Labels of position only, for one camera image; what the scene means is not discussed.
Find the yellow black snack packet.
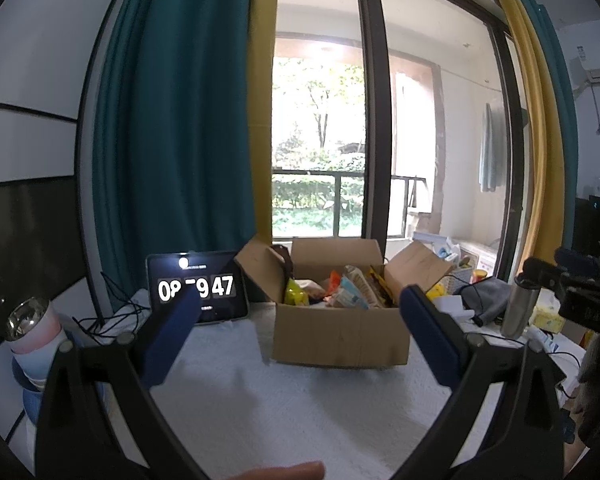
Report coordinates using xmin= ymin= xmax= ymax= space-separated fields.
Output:
xmin=367 ymin=266 xmax=396 ymax=307

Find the black monitor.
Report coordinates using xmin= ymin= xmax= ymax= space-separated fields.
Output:
xmin=575 ymin=195 xmax=600 ymax=261

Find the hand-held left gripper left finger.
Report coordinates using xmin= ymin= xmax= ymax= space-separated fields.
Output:
xmin=34 ymin=285 xmax=206 ymax=480

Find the yellow tissue pack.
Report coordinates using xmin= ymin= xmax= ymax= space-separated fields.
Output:
xmin=530 ymin=295 xmax=566 ymax=333

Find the person's right forearm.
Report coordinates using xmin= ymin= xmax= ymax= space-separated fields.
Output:
xmin=575 ymin=332 xmax=600 ymax=446

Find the tablet clock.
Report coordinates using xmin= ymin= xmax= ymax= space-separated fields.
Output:
xmin=146 ymin=250 xmax=250 ymax=327

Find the beige storage box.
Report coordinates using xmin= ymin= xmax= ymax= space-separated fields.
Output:
xmin=452 ymin=240 xmax=498 ymax=273

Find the balcony railing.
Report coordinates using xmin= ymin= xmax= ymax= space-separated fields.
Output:
xmin=271 ymin=170 xmax=431 ymax=238

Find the clear grey snack packet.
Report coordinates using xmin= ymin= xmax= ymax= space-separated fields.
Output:
xmin=300 ymin=280 xmax=328 ymax=303

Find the yellow chip packet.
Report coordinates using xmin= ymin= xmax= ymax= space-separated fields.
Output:
xmin=285 ymin=277 xmax=311 ymax=307

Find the black cable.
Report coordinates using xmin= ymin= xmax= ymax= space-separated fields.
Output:
xmin=72 ymin=270 xmax=153 ymax=346

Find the cardboard box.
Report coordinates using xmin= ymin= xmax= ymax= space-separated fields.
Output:
xmin=234 ymin=234 xmax=455 ymax=370

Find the purple snack packet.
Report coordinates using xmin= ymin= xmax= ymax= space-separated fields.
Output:
xmin=271 ymin=244 xmax=295 ymax=281

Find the yellow curtain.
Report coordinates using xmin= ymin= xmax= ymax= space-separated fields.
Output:
xmin=477 ymin=0 xmax=553 ymax=273
xmin=247 ymin=0 xmax=281 ymax=246

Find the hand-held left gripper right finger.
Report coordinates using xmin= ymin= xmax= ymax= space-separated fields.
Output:
xmin=390 ymin=284 xmax=567 ymax=480

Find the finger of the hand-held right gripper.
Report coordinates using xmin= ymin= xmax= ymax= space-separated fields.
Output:
xmin=522 ymin=256 xmax=573 ymax=293
xmin=554 ymin=247 xmax=600 ymax=281

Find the pink white thermos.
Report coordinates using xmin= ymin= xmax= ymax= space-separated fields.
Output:
xmin=5 ymin=297 xmax=63 ymax=391

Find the blue plastic tub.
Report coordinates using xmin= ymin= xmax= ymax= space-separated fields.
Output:
xmin=11 ymin=360 xmax=46 ymax=428

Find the light blue white snack packet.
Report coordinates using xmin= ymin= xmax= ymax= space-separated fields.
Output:
xmin=332 ymin=277 xmax=371 ymax=309

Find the white air conditioner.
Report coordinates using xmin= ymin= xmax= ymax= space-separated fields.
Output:
xmin=570 ymin=45 xmax=600 ymax=91

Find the grey cloth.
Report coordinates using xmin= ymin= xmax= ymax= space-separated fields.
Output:
xmin=452 ymin=277 xmax=512 ymax=328

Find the hanging light blue towel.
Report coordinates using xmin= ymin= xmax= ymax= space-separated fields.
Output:
xmin=478 ymin=101 xmax=506 ymax=193

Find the steel thermos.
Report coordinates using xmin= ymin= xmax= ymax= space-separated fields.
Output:
xmin=500 ymin=275 xmax=541 ymax=340

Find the teal curtain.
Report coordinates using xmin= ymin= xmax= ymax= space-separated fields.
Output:
xmin=92 ymin=0 xmax=261 ymax=311
xmin=500 ymin=0 xmax=581 ymax=261

